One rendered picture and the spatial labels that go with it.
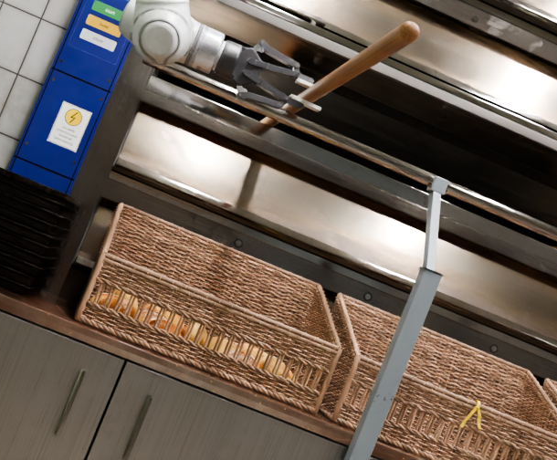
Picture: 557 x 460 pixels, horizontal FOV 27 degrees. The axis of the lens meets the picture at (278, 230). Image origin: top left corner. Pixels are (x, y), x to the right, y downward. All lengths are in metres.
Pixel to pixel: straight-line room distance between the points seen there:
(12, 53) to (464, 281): 1.29
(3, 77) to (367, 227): 0.99
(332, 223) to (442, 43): 0.55
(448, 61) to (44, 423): 1.41
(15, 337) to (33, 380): 0.09
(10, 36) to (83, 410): 1.02
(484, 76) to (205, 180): 0.78
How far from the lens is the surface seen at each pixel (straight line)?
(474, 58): 3.08
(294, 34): 2.81
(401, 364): 2.38
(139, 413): 2.37
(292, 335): 2.43
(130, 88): 2.91
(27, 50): 2.93
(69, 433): 2.38
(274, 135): 2.93
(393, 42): 1.68
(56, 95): 2.88
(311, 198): 2.95
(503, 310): 3.05
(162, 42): 2.15
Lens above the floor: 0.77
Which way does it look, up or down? 3 degrees up
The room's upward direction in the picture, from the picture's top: 22 degrees clockwise
